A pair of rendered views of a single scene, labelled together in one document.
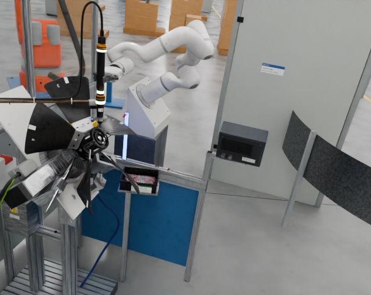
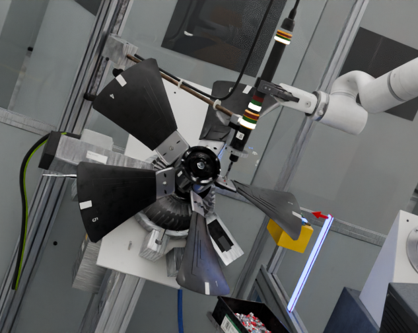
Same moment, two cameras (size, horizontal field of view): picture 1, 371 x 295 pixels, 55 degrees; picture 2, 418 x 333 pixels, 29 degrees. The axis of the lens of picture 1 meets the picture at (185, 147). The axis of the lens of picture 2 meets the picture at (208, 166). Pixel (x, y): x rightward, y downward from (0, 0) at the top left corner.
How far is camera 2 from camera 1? 1.70 m
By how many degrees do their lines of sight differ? 61
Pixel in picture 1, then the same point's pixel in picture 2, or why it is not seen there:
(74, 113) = (213, 129)
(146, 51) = (368, 86)
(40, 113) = (144, 72)
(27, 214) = (88, 246)
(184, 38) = not seen: outside the picture
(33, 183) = (72, 147)
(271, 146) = not seen: outside the picture
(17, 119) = not seen: hidden behind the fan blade
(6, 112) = not seen: hidden behind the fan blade
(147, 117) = (393, 278)
